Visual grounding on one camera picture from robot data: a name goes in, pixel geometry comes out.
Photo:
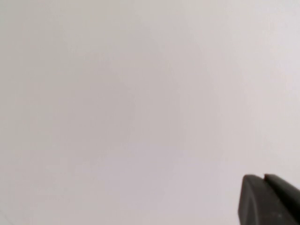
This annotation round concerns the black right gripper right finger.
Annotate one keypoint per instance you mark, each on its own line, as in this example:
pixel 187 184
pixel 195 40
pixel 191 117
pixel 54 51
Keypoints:
pixel 287 194

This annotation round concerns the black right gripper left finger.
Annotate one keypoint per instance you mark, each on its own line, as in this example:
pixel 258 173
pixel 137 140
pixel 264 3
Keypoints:
pixel 255 204

